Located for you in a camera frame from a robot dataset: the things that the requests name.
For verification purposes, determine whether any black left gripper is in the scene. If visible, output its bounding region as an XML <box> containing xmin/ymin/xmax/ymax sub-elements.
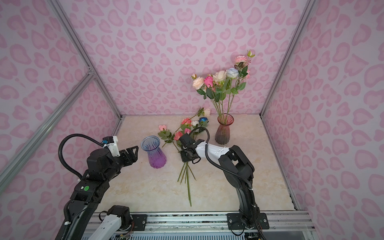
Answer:
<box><xmin>105</xmin><ymin>144</ymin><xmax>138</xmax><ymax>183</ymax></box>

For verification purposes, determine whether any purple blue glass vase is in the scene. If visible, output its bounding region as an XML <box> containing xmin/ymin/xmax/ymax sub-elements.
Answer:
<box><xmin>141</xmin><ymin>136</ymin><xmax>167</xmax><ymax>169</ymax></box>

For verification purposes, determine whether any pink bud rose stem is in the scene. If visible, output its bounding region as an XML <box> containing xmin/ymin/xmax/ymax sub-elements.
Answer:
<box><xmin>157</xmin><ymin>124</ymin><xmax>197</xmax><ymax>181</ymax></box>

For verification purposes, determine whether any coral red rose stem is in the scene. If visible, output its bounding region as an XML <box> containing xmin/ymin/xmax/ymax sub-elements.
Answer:
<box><xmin>175</xmin><ymin>118</ymin><xmax>196</xmax><ymax>207</ymax></box>

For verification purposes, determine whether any red grey glass vase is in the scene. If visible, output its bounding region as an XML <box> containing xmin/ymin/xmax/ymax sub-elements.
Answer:
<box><xmin>215</xmin><ymin>114</ymin><xmax>234</xmax><ymax>145</ymax></box>

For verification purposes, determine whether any peach rose stem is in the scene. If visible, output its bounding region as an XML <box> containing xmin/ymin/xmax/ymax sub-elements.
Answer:
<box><xmin>191</xmin><ymin>74</ymin><xmax>211</xmax><ymax>118</ymax></box>

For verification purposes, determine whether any cream white rose stem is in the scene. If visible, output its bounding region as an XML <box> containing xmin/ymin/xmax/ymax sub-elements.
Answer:
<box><xmin>213</xmin><ymin>71</ymin><xmax>227</xmax><ymax>84</ymax></box>

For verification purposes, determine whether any white blue rose stem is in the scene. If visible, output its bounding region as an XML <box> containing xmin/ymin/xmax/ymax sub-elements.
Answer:
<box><xmin>224</xmin><ymin>67</ymin><xmax>248</xmax><ymax>95</ymax></box>

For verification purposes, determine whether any magenta rose stem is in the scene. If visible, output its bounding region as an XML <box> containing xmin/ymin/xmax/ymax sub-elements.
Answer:
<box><xmin>174</xmin><ymin>129</ymin><xmax>191</xmax><ymax>185</ymax></box>

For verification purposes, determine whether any dark pink rose stem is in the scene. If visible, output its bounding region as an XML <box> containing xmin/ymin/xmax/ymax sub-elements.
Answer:
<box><xmin>204</xmin><ymin>76</ymin><xmax>223</xmax><ymax>117</ymax></box>

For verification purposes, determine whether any light pink rose stem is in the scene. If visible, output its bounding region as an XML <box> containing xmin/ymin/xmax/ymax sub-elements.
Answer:
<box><xmin>234</xmin><ymin>50</ymin><xmax>255</xmax><ymax>78</ymax></box>

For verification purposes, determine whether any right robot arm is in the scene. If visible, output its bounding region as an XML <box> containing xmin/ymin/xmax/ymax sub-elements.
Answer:
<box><xmin>180</xmin><ymin>134</ymin><xmax>270</xmax><ymax>231</ymax></box>

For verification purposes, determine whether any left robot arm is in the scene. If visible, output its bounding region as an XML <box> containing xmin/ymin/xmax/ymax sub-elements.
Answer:
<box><xmin>56</xmin><ymin>146</ymin><xmax>139</xmax><ymax>240</ymax></box>

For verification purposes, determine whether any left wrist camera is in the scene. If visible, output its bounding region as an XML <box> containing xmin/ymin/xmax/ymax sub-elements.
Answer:
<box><xmin>102</xmin><ymin>136</ymin><xmax>121</xmax><ymax>157</ymax></box>

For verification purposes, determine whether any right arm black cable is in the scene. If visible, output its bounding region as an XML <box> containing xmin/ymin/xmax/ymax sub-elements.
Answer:
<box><xmin>188</xmin><ymin>126</ymin><xmax>268</xmax><ymax>240</ymax></box>

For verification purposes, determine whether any aluminium diagonal frame bar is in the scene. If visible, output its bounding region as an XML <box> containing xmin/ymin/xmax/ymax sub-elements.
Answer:
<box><xmin>1</xmin><ymin>71</ymin><xmax>94</xmax><ymax>193</ymax></box>

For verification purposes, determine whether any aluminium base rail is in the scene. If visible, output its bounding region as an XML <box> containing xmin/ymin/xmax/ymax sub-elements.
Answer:
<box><xmin>105</xmin><ymin>211</ymin><xmax>319</xmax><ymax>240</ymax></box>

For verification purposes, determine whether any aluminium frame post left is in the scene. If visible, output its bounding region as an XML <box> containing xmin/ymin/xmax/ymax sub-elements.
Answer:
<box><xmin>47</xmin><ymin>0</ymin><xmax>123</xmax><ymax>120</ymax></box>

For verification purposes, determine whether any aluminium frame post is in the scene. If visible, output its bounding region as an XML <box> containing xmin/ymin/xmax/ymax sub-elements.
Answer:
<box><xmin>47</xmin><ymin>0</ymin><xmax>123</xmax><ymax>120</ymax></box>
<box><xmin>260</xmin><ymin>0</ymin><xmax>319</xmax><ymax>119</ymax></box>

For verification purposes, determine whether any aluminium frame post right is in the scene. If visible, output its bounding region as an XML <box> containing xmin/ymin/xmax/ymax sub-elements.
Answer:
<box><xmin>260</xmin><ymin>0</ymin><xmax>319</xmax><ymax>119</ymax></box>

